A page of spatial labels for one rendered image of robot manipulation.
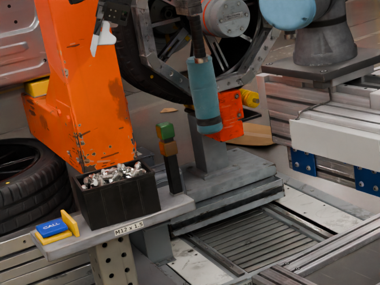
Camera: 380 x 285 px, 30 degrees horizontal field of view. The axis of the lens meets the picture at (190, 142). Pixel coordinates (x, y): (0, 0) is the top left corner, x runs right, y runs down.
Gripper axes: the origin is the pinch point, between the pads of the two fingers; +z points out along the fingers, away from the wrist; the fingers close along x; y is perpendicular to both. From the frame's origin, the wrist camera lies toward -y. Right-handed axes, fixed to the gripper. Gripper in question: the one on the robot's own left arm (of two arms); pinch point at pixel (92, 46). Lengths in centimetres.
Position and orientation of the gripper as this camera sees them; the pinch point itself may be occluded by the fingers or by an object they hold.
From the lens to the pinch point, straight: 187.4
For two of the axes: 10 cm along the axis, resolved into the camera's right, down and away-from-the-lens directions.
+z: -2.5, 8.5, 4.5
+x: -0.5, -4.8, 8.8
